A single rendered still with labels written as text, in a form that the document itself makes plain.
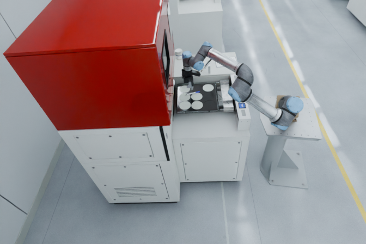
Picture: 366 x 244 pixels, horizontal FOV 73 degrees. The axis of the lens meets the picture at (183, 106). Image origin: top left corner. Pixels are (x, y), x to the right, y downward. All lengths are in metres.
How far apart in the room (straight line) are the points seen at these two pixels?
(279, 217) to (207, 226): 0.67
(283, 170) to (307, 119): 0.81
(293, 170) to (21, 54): 2.55
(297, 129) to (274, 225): 0.94
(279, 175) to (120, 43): 2.15
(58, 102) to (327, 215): 2.43
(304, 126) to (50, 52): 1.84
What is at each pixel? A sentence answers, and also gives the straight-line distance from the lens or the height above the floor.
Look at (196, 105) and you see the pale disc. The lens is 2.11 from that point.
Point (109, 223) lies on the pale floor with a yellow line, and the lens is 2.72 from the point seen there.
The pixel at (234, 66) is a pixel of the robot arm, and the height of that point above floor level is 1.35.
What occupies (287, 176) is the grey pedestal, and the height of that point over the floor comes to 0.01.
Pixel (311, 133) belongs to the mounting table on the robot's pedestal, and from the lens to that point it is 2.17.
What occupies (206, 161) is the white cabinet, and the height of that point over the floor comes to 0.47.
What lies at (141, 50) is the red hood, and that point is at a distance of 1.21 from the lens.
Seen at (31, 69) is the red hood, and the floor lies 1.71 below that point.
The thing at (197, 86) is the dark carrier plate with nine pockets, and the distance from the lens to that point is 2.29.
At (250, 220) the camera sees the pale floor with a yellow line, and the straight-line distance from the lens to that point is 2.59.
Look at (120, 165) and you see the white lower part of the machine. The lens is 2.02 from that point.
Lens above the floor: 2.42
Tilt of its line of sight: 46 degrees down
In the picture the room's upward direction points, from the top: 7 degrees counter-clockwise
